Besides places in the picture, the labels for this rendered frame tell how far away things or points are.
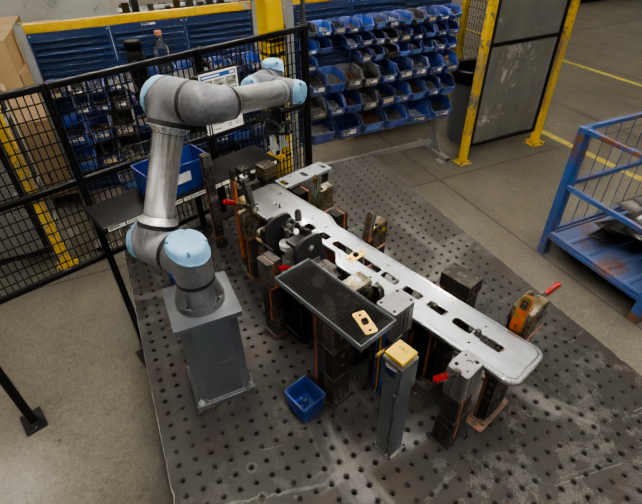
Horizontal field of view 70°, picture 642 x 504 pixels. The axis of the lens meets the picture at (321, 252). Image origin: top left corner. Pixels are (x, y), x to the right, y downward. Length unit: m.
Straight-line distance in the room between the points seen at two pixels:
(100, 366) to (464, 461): 2.05
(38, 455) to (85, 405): 0.29
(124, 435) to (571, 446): 1.95
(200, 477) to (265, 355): 0.48
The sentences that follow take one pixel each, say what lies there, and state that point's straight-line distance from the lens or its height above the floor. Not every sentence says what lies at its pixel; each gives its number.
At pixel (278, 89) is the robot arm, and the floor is 1.61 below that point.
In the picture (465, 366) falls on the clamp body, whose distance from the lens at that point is 1.35.
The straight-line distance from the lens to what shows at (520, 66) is 4.73.
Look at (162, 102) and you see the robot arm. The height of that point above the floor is 1.65.
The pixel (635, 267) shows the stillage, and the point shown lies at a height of 0.16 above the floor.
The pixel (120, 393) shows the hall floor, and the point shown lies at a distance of 2.77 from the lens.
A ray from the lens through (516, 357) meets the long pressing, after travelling 1.49.
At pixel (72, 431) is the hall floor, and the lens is 2.74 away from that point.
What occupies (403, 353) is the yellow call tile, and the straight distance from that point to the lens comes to 1.21.
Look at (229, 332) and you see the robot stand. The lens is 1.47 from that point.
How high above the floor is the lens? 2.09
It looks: 38 degrees down
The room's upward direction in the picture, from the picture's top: 1 degrees counter-clockwise
